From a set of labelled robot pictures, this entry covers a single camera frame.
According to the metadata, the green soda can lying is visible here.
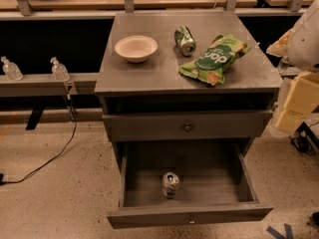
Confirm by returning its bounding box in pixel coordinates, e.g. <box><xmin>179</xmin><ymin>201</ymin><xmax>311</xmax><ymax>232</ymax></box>
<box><xmin>174</xmin><ymin>26</ymin><xmax>196</xmax><ymax>57</ymax></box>

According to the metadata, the clear water bottle right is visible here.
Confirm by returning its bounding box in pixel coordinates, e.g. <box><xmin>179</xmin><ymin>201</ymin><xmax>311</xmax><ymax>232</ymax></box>
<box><xmin>277</xmin><ymin>56</ymin><xmax>289</xmax><ymax>75</ymax></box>

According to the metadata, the open grey lower drawer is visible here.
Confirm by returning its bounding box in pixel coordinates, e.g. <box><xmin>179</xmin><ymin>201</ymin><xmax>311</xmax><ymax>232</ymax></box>
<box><xmin>108</xmin><ymin>140</ymin><xmax>272</xmax><ymax>229</ymax></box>

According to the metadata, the grey metal shelf rail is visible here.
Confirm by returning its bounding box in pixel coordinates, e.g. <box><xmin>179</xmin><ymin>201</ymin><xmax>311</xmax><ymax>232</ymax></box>
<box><xmin>0</xmin><ymin>73</ymin><xmax>98</xmax><ymax>98</ymax></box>

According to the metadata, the clear bottle far left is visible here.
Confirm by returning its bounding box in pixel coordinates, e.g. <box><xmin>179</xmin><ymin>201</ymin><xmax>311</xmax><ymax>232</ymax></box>
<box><xmin>1</xmin><ymin>56</ymin><xmax>23</xmax><ymax>81</ymax></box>

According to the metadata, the black cables right floor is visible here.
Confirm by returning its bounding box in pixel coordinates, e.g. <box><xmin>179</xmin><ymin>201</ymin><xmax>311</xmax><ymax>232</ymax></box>
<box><xmin>289</xmin><ymin>119</ymin><xmax>319</xmax><ymax>157</ymax></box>

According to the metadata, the grey drawer cabinet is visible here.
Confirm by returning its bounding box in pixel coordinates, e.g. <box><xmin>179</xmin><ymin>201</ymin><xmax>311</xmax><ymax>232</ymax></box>
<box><xmin>94</xmin><ymin>10</ymin><xmax>284</xmax><ymax>230</ymax></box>

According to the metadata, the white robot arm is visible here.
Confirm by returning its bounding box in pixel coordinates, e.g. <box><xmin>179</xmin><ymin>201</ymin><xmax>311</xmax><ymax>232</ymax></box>
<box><xmin>266</xmin><ymin>0</ymin><xmax>319</xmax><ymax>133</ymax></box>

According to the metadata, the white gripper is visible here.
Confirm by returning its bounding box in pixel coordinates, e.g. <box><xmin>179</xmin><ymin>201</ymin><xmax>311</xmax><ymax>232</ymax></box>
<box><xmin>275</xmin><ymin>72</ymin><xmax>319</xmax><ymax>133</ymax></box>

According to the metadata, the silver 7up can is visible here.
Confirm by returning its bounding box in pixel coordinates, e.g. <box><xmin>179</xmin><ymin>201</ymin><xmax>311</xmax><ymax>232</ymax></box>
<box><xmin>161</xmin><ymin>172</ymin><xmax>180</xmax><ymax>199</ymax></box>

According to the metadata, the clear bottle on ledge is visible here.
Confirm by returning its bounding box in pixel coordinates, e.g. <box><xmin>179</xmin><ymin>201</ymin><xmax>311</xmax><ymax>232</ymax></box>
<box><xmin>50</xmin><ymin>57</ymin><xmax>70</xmax><ymax>82</ymax></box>

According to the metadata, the closed grey middle drawer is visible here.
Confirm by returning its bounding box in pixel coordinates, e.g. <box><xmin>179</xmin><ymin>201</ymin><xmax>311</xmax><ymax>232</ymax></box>
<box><xmin>103</xmin><ymin>111</ymin><xmax>271</xmax><ymax>142</ymax></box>

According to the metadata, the white paper bowl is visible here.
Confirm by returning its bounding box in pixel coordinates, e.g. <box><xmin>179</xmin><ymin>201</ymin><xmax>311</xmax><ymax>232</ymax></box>
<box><xmin>115</xmin><ymin>36</ymin><xmax>158</xmax><ymax>63</ymax></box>

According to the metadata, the black floor cable left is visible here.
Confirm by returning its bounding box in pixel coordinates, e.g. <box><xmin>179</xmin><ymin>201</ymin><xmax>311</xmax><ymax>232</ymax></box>
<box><xmin>0</xmin><ymin>83</ymin><xmax>78</xmax><ymax>186</ymax></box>

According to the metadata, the green chip bag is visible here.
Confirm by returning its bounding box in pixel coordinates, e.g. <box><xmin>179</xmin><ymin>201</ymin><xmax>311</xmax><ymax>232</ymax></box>
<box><xmin>178</xmin><ymin>34</ymin><xmax>250</xmax><ymax>86</ymax></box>

